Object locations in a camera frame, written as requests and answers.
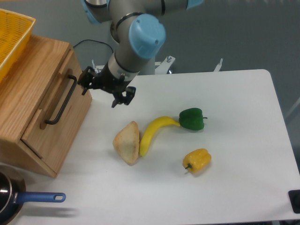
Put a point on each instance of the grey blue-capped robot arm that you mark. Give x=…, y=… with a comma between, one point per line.
x=140, y=35

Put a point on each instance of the green bell pepper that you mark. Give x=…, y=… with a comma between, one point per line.
x=192, y=119

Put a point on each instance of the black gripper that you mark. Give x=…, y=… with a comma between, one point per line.
x=104, y=80

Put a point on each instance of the triangular bread slice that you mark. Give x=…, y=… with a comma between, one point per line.
x=126, y=143

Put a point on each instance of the yellow bell pepper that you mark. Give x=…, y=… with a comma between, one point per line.
x=196, y=160

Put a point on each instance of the yellow banana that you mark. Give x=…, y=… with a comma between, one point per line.
x=151, y=130

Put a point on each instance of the black corner clamp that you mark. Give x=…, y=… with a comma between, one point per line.
x=294, y=196

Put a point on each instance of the wooden top drawer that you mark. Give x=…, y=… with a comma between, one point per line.
x=58, y=118

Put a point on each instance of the blue-handled frying pan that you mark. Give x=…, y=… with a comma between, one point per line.
x=13, y=194

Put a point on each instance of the yellow plastic basket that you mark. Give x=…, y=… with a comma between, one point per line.
x=15, y=32

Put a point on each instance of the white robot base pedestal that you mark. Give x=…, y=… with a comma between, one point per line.
x=156, y=67

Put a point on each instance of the wooden drawer cabinet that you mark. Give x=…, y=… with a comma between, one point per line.
x=21, y=93

